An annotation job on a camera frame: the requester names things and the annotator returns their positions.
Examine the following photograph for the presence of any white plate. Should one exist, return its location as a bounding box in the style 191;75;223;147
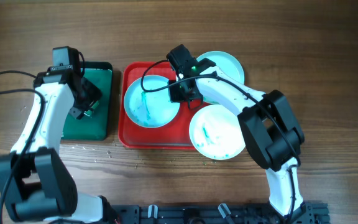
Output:
189;105;246;160
175;50;246;105
124;78;180;128

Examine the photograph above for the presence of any green yellow sponge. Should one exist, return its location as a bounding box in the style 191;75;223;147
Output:
84;101;99;117

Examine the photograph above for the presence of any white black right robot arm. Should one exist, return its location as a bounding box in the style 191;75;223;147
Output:
169;58;305;220

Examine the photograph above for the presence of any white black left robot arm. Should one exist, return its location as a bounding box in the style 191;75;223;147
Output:
0;67;114;223

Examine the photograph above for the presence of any dark green tray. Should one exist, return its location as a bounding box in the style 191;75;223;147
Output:
62;62;113;141

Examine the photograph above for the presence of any red plastic tray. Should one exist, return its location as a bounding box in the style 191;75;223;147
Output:
118;62;209;151

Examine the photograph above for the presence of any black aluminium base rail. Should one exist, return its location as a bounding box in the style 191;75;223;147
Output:
53;202;331;224

